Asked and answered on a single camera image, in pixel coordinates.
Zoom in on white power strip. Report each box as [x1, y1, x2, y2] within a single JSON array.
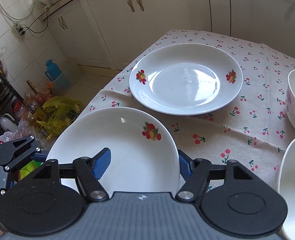
[[12, 23, 25, 37]]

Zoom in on cherry print tablecloth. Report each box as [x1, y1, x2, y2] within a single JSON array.
[[76, 29, 295, 193]]

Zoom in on blue thermos jug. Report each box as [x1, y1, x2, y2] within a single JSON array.
[[45, 60, 62, 81]]

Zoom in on yellow plastic bag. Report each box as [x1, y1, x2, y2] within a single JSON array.
[[36, 96, 83, 135]]

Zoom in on white kitchen cabinets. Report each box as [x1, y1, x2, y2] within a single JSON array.
[[47, 0, 295, 70]]

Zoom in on white kettle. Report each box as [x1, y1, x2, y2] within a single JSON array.
[[0, 113, 18, 132]]

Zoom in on white plate with fruit print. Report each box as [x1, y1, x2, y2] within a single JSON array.
[[48, 107, 180, 195]]

